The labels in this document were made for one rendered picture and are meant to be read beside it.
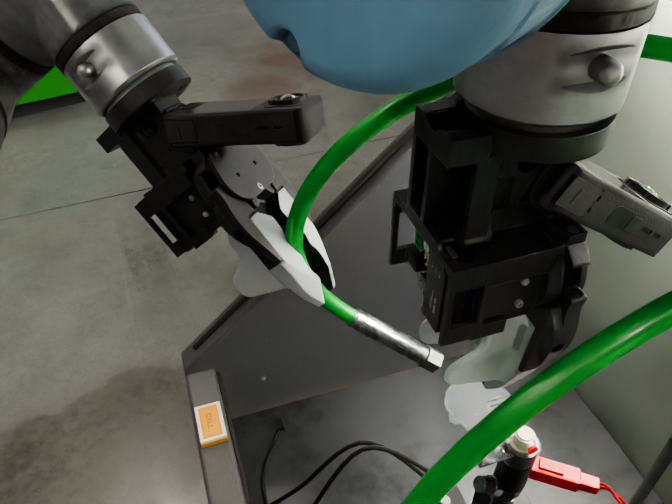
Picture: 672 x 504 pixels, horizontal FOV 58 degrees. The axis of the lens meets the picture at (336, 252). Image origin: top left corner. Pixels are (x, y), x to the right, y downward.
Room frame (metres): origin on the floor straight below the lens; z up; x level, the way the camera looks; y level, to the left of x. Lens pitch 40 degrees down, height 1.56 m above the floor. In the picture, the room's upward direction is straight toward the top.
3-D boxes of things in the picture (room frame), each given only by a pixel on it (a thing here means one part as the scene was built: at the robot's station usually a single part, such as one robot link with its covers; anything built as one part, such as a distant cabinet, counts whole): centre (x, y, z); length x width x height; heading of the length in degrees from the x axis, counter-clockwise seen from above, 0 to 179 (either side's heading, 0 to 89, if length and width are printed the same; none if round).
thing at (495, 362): (0.24, -0.09, 1.27); 0.06 x 0.03 x 0.09; 109
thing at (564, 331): (0.24, -0.11, 1.32); 0.05 x 0.02 x 0.09; 19
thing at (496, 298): (0.25, -0.08, 1.38); 0.09 x 0.08 x 0.12; 109
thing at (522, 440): (0.27, -0.15, 1.12); 0.02 x 0.02 x 0.03
